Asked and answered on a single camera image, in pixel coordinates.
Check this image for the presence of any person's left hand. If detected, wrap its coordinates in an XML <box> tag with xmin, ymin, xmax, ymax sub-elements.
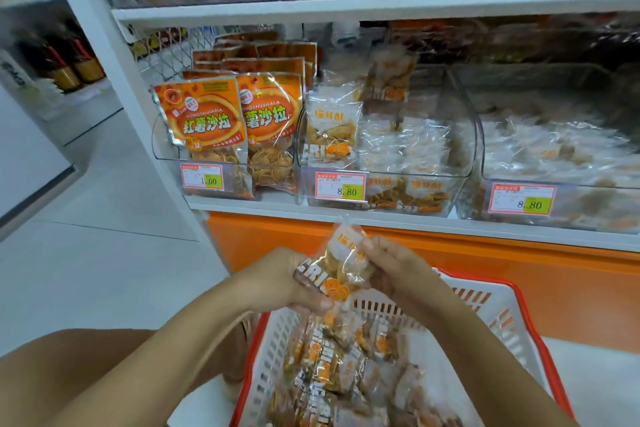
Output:
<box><xmin>225</xmin><ymin>246</ymin><xmax>337</xmax><ymax>319</ymax></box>

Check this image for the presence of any person's right hand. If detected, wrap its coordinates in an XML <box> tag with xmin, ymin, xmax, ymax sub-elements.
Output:
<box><xmin>355</xmin><ymin>234</ymin><xmax>464</xmax><ymax>331</ymax></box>

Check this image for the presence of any pile of small brown snacks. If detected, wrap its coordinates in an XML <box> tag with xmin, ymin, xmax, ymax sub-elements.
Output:
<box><xmin>265</xmin><ymin>306</ymin><xmax>466</xmax><ymax>427</ymax></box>

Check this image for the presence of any white red-rimmed shopping basket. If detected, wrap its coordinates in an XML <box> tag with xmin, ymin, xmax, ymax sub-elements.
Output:
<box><xmin>230</xmin><ymin>266</ymin><xmax>576</xmax><ymax>427</ymax></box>

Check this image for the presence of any row of clear snacks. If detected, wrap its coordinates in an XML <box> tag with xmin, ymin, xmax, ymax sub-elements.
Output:
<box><xmin>480</xmin><ymin>111</ymin><xmax>640</xmax><ymax>233</ymax></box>
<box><xmin>358</xmin><ymin>111</ymin><xmax>467</xmax><ymax>216</ymax></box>

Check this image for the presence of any stack of orange packets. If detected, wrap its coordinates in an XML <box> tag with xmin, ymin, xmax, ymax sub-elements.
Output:
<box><xmin>152</xmin><ymin>29</ymin><xmax>319</xmax><ymax>193</ymax></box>

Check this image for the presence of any white snack shelf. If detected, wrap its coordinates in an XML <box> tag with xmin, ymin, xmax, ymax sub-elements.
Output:
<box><xmin>40</xmin><ymin>0</ymin><xmax>640</xmax><ymax>253</ymax></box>

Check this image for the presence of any person's left forearm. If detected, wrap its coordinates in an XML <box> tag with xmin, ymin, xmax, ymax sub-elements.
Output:
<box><xmin>45</xmin><ymin>286</ymin><xmax>263</xmax><ymax>427</ymax></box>

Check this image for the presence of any person's right forearm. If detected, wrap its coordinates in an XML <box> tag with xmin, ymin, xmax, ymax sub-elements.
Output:
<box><xmin>425</xmin><ymin>296</ymin><xmax>581</xmax><ymax>427</ymax></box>

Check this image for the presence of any orange shelf base panel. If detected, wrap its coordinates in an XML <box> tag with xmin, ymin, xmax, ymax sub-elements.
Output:
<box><xmin>205</xmin><ymin>211</ymin><xmax>640</xmax><ymax>355</ymax></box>

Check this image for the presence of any background goods shelf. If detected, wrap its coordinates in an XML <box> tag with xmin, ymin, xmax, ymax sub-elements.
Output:
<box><xmin>0</xmin><ymin>0</ymin><xmax>123</xmax><ymax>147</ymax></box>

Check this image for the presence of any white yellow price tag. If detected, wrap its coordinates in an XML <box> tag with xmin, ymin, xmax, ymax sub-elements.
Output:
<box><xmin>180</xmin><ymin>161</ymin><xmax>227</xmax><ymax>193</ymax></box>
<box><xmin>314</xmin><ymin>170</ymin><xmax>369</xmax><ymax>203</ymax></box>
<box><xmin>487</xmin><ymin>181</ymin><xmax>557</xmax><ymax>218</ymax></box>

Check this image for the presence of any row of dark bottles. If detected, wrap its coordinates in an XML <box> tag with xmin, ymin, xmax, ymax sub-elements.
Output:
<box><xmin>15</xmin><ymin>26</ymin><xmax>107</xmax><ymax>95</ymax></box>

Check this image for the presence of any white wire mesh panel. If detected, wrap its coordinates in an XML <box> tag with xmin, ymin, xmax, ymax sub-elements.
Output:
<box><xmin>130</xmin><ymin>26</ymin><xmax>223</xmax><ymax>85</ymax></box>

